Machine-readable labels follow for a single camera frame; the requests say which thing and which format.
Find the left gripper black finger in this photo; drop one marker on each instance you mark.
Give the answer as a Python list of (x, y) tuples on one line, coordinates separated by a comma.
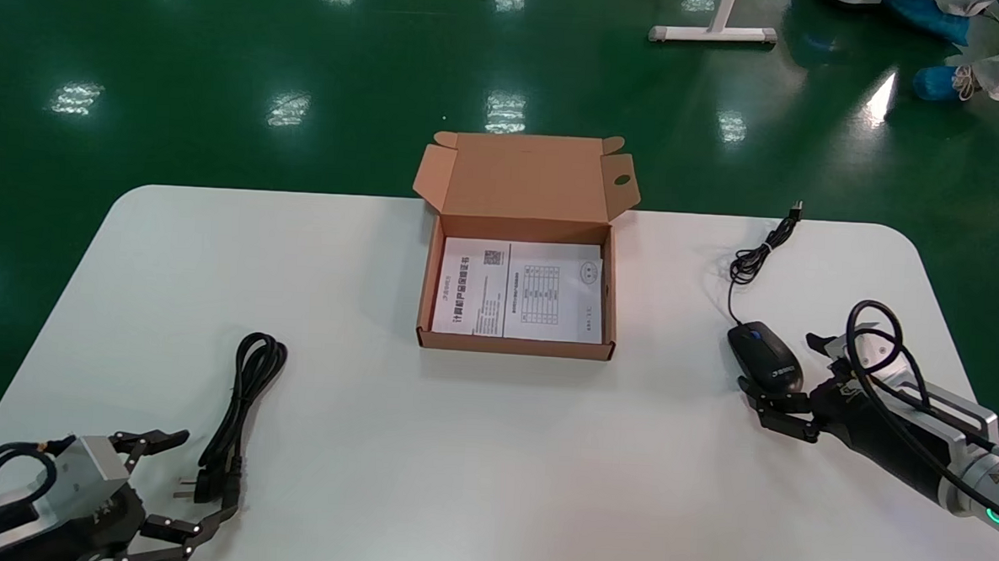
[(159, 441), (193, 537)]

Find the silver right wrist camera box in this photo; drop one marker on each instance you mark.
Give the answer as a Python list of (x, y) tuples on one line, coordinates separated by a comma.
[(949, 410)]

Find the brown cardboard storage box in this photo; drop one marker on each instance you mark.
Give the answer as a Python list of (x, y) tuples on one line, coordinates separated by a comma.
[(521, 180)]

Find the white metal stand foot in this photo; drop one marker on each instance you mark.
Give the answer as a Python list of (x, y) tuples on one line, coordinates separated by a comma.
[(713, 30)]

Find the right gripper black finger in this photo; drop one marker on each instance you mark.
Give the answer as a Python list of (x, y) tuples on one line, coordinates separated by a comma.
[(825, 345), (780, 411)]

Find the blue shoe cover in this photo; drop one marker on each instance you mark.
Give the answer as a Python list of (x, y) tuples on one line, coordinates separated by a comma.
[(928, 17), (938, 82)]

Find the white printed instruction sheet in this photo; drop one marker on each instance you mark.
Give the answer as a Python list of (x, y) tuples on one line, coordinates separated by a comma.
[(541, 291)]

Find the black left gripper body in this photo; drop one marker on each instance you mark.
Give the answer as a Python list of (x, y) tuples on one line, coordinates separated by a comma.
[(114, 525)]

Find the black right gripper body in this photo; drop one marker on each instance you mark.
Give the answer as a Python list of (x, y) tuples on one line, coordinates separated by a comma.
[(872, 432)]

